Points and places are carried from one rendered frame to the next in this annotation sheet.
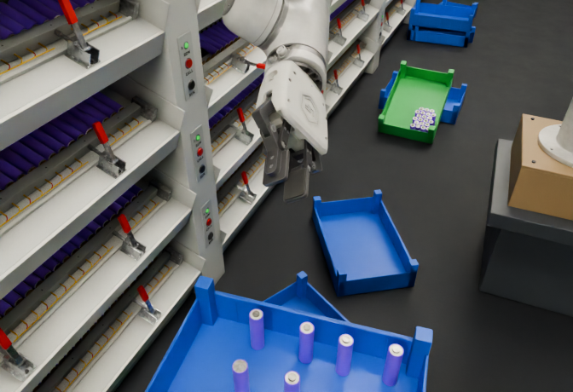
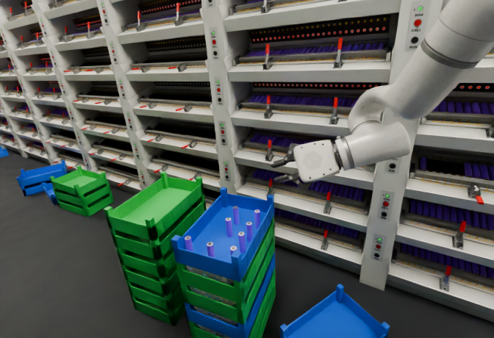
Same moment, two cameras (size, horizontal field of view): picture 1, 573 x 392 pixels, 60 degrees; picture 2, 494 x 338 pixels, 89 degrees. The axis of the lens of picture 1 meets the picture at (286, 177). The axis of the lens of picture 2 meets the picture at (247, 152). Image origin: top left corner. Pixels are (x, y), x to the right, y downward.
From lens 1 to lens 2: 78 cm
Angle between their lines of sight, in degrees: 83
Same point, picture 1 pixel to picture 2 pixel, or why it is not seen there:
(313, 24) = (367, 137)
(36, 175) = not seen: hidden behind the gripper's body
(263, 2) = (354, 116)
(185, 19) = not seen: hidden behind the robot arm
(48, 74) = (317, 120)
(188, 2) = (409, 125)
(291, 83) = (312, 145)
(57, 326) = (285, 199)
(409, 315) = not seen: outside the picture
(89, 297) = (299, 203)
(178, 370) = (249, 209)
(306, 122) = (301, 161)
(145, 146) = (351, 174)
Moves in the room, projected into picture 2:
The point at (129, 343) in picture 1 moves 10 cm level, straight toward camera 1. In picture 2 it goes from (309, 242) to (290, 248)
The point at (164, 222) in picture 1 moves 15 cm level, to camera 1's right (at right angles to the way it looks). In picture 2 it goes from (350, 217) to (362, 243)
